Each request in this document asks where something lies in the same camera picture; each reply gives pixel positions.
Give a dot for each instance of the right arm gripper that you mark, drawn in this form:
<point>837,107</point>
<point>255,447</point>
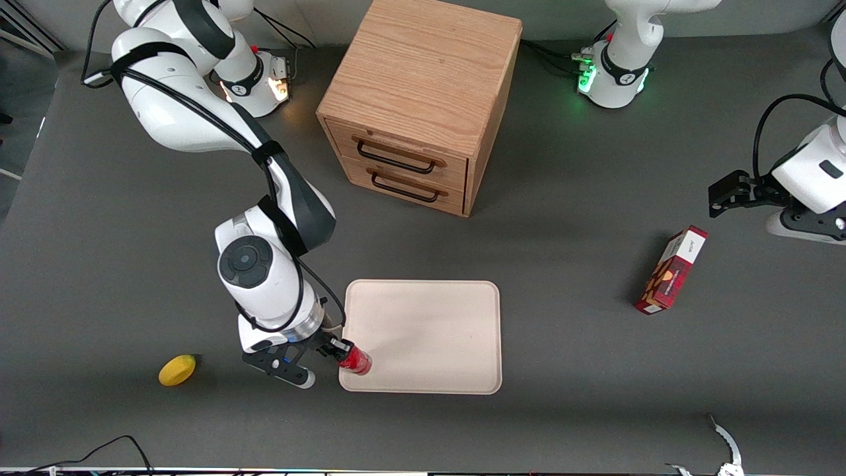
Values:
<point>319,341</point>

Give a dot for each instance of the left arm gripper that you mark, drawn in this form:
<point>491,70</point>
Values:
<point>758,186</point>

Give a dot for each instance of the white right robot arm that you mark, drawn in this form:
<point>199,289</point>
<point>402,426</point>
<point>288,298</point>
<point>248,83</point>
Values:
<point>172,112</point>

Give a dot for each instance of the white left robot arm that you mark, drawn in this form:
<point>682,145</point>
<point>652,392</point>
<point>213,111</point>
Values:
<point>621,73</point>

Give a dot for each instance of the beige plastic tray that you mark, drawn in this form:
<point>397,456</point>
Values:
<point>429,330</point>

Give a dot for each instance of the red tartan shortbread box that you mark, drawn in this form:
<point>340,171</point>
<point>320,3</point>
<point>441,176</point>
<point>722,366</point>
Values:
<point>667,277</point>

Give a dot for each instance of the yellow lemon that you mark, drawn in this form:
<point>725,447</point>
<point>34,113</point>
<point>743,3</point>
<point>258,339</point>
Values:
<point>177,370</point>

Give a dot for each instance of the wooden drawer front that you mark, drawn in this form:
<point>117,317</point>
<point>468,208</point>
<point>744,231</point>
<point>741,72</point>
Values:
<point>456,201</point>
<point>456,173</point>

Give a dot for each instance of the wooden drawer cabinet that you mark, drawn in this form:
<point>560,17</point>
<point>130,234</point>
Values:
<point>423,73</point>

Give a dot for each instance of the left arm wrist camera bracket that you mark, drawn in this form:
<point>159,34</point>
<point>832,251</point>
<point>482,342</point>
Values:
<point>809,225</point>

